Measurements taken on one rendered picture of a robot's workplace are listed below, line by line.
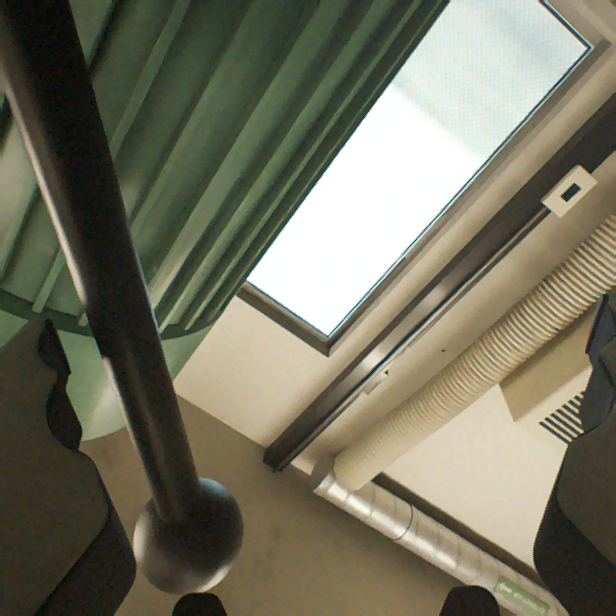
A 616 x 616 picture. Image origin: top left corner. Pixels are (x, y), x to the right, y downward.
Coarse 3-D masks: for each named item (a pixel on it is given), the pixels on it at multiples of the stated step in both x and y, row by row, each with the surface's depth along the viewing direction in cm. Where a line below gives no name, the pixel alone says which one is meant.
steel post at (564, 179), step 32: (608, 128) 125; (576, 160) 130; (544, 192) 135; (576, 192) 131; (512, 224) 140; (480, 256) 145; (448, 288) 152; (416, 320) 158; (384, 352) 166; (352, 384) 174; (320, 416) 182; (288, 448) 192
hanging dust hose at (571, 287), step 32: (608, 224) 133; (576, 256) 137; (608, 256) 131; (544, 288) 143; (576, 288) 136; (608, 288) 135; (512, 320) 148; (544, 320) 142; (480, 352) 153; (512, 352) 148; (448, 384) 160; (480, 384) 155; (384, 416) 182; (416, 416) 167; (448, 416) 164; (352, 448) 184; (384, 448) 175; (352, 480) 184
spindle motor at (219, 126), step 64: (128, 0) 12; (192, 0) 12; (256, 0) 12; (320, 0) 13; (384, 0) 15; (448, 0) 17; (128, 64) 13; (192, 64) 13; (256, 64) 14; (320, 64) 15; (384, 64) 17; (0, 128) 14; (128, 128) 14; (192, 128) 14; (256, 128) 16; (320, 128) 17; (0, 192) 15; (128, 192) 15; (192, 192) 16; (256, 192) 18; (0, 256) 16; (64, 256) 16; (192, 256) 18; (256, 256) 21; (0, 320) 17; (64, 320) 18; (192, 320) 21
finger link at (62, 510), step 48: (48, 336) 11; (0, 384) 9; (48, 384) 9; (0, 432) 8; (48, 432) 8; (0, 480) 7; (48, 480) 7; (96, 480) 7; (0, 528) 6; (48, 528) 6; (96, 528) 6; (0, 576) 6; (48, 576) 6; (96, 576) 6
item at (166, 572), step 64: (0, 0) 7; (64, 0) 8; (0, 64) 8; (64, 64) 8; (64, 128) 8; (64, 192) 8; (128, 256) 10; (128, 320) 10; (128, 384) 11; (192, 512) 14; (192, 576) 14
